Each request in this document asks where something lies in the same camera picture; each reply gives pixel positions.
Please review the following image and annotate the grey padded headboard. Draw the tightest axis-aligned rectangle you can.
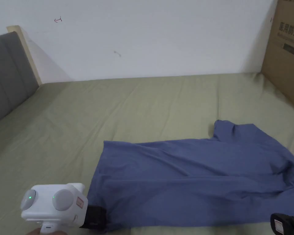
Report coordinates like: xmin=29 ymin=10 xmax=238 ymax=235
xmin=0 ymin=25 xmax=43 ymax=127

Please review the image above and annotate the bed with pale green sheet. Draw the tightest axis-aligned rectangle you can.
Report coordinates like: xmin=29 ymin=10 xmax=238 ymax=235
xmin=0 ymin=72 xmax=294 ymax=235

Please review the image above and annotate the blue shirt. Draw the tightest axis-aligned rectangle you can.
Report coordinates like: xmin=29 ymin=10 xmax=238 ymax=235
xmin=87 ymin=119 xmax=294 ymax=232

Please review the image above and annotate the brown cardboard carton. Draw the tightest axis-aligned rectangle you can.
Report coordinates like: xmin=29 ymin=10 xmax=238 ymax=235
xmin=261 ymin=0 xmax=294 ymax=113

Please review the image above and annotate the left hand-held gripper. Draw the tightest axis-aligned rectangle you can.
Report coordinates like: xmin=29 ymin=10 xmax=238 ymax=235
xmin=20 ymin=183 xmax=109 ymax=235

